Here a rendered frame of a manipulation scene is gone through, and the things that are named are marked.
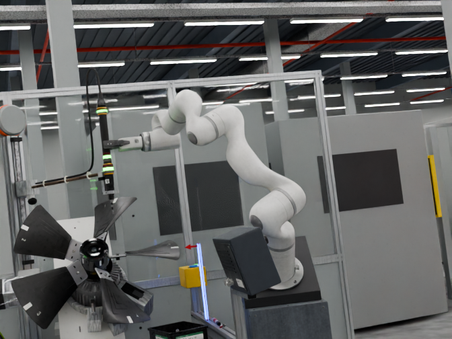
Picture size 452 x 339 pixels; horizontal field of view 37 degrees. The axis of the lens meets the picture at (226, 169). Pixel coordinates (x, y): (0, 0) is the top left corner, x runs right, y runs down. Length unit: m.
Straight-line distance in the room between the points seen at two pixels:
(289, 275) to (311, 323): 0.21
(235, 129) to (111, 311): 0.84
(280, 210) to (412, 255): 4.65
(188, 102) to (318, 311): 0.93
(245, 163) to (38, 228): 0.99
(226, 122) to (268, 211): 0.37
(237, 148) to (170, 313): 1.42
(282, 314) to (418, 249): 4.51
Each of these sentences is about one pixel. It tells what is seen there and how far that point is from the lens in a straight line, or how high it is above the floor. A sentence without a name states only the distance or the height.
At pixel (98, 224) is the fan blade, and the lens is 3.04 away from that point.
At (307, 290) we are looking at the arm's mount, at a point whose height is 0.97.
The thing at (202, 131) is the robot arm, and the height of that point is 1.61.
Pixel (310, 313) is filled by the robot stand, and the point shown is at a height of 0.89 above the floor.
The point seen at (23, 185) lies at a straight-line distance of 3.38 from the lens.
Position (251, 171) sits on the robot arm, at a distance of 2.47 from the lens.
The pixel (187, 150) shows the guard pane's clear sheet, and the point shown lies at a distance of 3.69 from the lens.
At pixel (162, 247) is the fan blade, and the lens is 2.93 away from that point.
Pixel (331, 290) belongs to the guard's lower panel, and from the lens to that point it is 3.90.
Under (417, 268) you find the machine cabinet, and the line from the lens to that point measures 7.05.
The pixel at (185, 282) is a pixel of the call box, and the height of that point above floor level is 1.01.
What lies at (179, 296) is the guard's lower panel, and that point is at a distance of 3.66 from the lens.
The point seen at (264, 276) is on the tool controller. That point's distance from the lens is 2.16.
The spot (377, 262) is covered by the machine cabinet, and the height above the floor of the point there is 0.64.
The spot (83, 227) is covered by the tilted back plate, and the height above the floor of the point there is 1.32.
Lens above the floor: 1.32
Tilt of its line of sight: 3 degrees up
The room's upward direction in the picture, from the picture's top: 7 degrees counter-clockwise
